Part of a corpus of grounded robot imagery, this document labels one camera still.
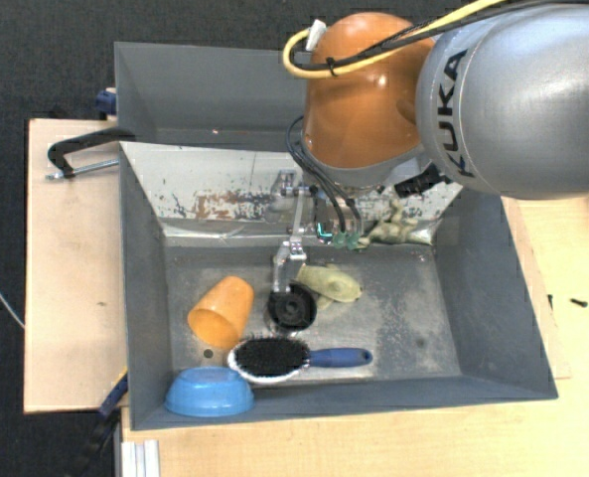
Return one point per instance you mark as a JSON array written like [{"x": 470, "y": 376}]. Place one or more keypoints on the black round disc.
[{"x": 292, "y": 309}]

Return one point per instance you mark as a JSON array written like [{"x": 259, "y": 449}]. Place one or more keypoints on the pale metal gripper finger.
[
  {"x": 297, "y": 249},
  {"x": 290, "y": 185}
]

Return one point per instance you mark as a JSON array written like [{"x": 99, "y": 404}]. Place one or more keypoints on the orange plastic cup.
[{"x": 220, "y": 311}]

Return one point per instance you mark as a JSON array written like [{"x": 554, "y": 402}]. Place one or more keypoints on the small black screw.
[{"x": 579, "y": 302}]

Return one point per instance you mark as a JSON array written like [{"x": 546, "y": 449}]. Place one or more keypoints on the grey metal bin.
[{"x": 413, "y": 316}]

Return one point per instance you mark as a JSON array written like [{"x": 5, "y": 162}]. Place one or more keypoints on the blue bowl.
[{"x": 209, "y": 391}]

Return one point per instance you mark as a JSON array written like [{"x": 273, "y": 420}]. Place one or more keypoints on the green toy animal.
[{"x": 392, "y": 230}]

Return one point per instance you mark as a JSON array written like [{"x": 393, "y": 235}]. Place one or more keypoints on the yellow-green soft toy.
[{"x": 335, "y": 283}]

